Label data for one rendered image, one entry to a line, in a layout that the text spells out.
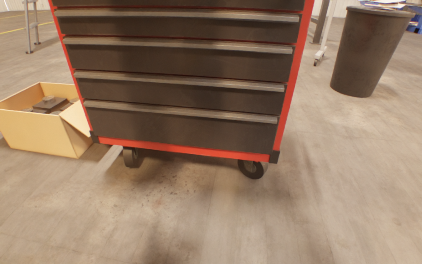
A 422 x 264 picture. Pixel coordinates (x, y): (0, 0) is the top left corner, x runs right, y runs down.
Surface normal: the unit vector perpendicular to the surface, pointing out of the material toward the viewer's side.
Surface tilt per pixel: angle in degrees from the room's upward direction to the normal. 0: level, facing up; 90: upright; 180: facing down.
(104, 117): 90
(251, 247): 0
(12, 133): 90
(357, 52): 94
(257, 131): 90
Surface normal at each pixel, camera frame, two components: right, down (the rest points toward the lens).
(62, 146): -0.16, 0.56
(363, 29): -0.74, 0.43
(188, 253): 0.02, -0.82
